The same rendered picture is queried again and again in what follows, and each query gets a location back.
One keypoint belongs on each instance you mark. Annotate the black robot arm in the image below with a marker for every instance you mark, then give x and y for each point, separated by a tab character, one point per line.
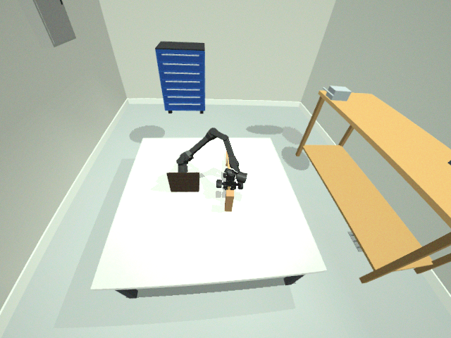
213	133

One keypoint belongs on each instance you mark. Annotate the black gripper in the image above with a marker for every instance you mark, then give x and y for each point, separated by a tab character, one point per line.
229	183

